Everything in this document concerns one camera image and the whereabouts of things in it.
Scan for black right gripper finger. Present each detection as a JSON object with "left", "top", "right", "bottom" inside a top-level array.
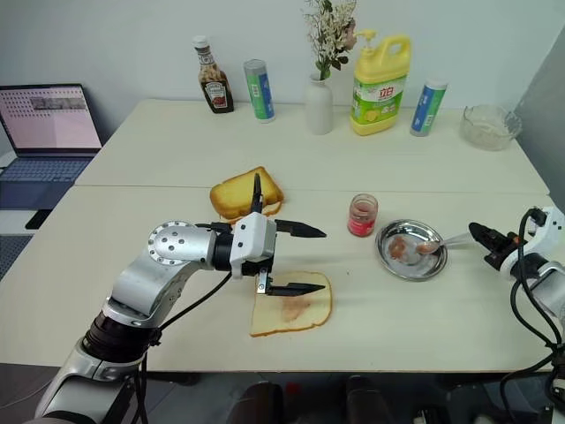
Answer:
[
  {"left": 468, "top": 222, "right": 507, "bottom": 244},
  {"left": 471, "top": 234, "right": 505, "bottom": 255}
]

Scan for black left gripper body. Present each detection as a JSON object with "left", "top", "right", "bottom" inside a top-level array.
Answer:
[{"left": 240, "top": 219, "right": 281, "bottom": 295}]

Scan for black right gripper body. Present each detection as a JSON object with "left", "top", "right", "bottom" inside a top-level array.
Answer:
[{"left": 484, "top": 231, "right": 522, "bottom": 272}]

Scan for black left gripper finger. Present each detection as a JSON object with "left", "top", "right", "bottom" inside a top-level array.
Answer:
[
  {"left": 275, "top": 218, "right": 328, "bottom": 239},
  {"left": 264, "top": 282, "right": 327, "bottom": 298}
]

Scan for toast bread slices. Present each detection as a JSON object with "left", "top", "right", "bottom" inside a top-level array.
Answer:
[{"left": 250, "top": 271, "right": 333, "bottom": 339}]

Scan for metal spoon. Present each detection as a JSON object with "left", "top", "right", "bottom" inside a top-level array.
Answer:
[{"left": 414, "top": 231, "right": 476, "bottom": 256}]

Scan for glass jar of red jam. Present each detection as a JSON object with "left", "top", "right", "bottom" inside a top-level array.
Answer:
[{"left": 347, "top": 193, "right": 380, "bottom": 239}]

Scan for round metal plate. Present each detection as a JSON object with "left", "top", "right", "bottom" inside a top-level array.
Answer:
[{"left": 374, "top": 219, "right": 448, "bottom": 282}]

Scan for clear glass bowl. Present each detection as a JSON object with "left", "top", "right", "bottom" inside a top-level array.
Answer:
[{"left": 460, "top": 104, "right": 523, "bottom": 152}]

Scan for white ceramic vase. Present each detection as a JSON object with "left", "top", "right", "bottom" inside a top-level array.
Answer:
[{"left": 305, "top": 73, "right": 335, "bottom": 136}]

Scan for blue green cylindrical can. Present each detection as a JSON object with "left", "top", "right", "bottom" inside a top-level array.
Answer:
[
  {"left": 243, "top": 58, "right": 277, "bottom": 124},
  {"left": 409, "top": 79, "right": 449, "bottom": 138}
]

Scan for yellow detergent pump bottle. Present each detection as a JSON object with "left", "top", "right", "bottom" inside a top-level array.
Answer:
[{"left": 350, "top": 28, "right": 412, "bottom": 137}]

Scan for ketchup bottle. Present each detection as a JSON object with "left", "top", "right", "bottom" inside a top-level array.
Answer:
[{"left": 192, "top": 34, "right": 236, "bottom": 115}]

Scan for dried flower bouquet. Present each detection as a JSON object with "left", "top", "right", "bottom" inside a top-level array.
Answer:
[{"left": 303, "top": 0, "right": 358, "bottom": 82}]

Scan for black phone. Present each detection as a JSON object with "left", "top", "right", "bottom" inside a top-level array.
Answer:
[{"left": 25, "top": 208, "right": 53, "bottom": 230}]

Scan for grey textured mat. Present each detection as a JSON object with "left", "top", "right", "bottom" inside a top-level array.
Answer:
[{"left": 0, "top": 234, "right": 34, "bottom": 282}]

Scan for open laptop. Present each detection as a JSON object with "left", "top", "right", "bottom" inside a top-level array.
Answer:
[{"left": 0, "top": 83, "right": 103, "bottom": 211}]

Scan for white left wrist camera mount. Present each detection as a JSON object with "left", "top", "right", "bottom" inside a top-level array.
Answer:
[{"left": 229, "top": 211, "right": 279, "bottom": 280}]

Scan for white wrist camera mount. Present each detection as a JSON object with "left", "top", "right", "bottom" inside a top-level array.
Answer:
[
  {"left": 520, "top": 206, "right": 565, "bottom": 257},
  {"left": 229, "top": 211, "right": 279, "bottom": 280}
]

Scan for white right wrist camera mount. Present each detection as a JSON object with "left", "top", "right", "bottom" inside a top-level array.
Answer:
[{"left": 520, "top": 206, "right": 565, "bottom": 257}]

